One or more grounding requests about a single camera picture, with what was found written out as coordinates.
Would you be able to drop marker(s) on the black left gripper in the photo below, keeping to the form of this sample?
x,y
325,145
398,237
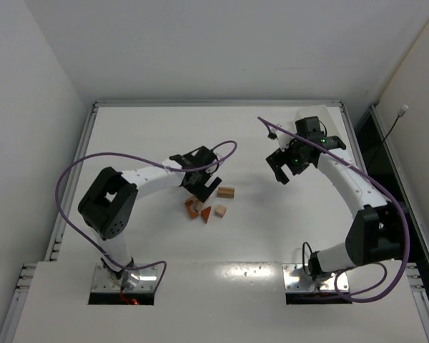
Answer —
x,y
203,184

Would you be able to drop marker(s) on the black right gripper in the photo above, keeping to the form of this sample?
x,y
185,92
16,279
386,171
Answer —
x,y
280,161

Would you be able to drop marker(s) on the pale long wood block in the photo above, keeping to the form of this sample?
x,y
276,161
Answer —
x,y
198,206

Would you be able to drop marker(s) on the small pale wood cube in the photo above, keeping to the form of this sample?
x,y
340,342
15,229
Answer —
x,y
220,211

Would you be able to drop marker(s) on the striped dark wood block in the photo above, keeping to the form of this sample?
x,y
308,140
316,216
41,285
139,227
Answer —
x,y
226,192

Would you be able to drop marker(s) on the white translucent plastic bin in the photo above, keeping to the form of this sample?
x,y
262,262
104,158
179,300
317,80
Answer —
x,y
321,120

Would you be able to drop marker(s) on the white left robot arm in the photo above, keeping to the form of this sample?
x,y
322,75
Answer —
x,y
108,203

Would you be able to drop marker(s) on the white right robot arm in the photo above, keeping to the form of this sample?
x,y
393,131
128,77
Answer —
x,y
379,229

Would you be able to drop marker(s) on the orange arch wood block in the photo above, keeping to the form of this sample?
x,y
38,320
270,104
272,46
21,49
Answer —
x,y
189,205

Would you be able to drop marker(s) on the orange triangle wood block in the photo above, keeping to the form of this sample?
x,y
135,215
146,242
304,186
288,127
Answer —
x,y
205,214

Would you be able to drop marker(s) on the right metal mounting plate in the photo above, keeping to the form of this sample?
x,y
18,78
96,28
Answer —
x,y
296,281

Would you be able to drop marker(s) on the metal mounting plate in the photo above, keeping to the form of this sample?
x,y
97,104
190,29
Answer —
x,y
140,281
296,281

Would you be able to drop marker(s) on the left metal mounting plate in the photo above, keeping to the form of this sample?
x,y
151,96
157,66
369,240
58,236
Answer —
x,y
140,281

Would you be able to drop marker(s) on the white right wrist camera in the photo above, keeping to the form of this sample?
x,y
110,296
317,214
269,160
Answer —
x,y
282,138

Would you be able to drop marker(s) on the hanging black cable connector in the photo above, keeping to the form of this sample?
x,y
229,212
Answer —
x,y
400,114

